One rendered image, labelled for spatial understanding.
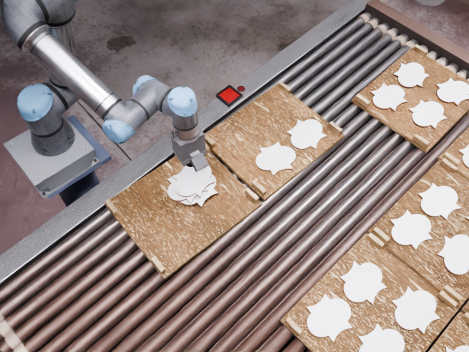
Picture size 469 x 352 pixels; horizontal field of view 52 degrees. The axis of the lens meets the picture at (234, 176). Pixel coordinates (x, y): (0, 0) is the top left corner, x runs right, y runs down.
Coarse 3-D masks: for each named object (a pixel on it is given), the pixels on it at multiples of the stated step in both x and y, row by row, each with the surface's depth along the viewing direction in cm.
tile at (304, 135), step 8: (312, 120) 183; (296, 128) 181; (304, 128) 181; (312, 128) 181; (320, 128) 181; (296, 136) 179; (304, 136) 179; (312, 136) 179; (320, 136) 179; (296, 144) 177; (304, 144) 177; (312, 144) 177
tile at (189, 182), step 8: (184, 168) 168; (192, 168) 168; (208, 168) 168; (176, 176) 166; (184, 176) 166; (192, 176) 166; (200, 176) 166; (208, 176) 166; (176, 184) 164; (184, 184) 164; (192, 184) 164; (200, 184) 164; (208, 184) 164; (184, 192) 163; (192, 192) 163; (200, 192) 163
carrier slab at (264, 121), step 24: (264, 96) 191; (288, 96) 191; (240, 120) 184; (264, 120) 184; (288, 120) 184; (216, 144) 178; (240, 144) 178; (264, 144) 178; (288, 144) 178; (240, 168) 173
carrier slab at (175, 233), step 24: (168, 168) 173; (216, 168) 173; (144, 192) 168; (240, 192) 167; (120, 216) 163; (144, 216) 163; (168, 216) 163; (192, 216) 163; (216, 216) 163; (240, 216) 163; (144, 240) 158; (168, 240) 158; (192, 240) 158; (168, 264) 154
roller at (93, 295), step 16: (384, 48) 208; (368, 64) 202; (352, 80) 197; (336, 96) 194; (320, 112) 190; (144, 256) 158; (112, 272) 154; (128, 272) 156; (96, 288) 151; (80, 304) 148; (64, 320) 146; (32, 336) 144; (48, 336) 144
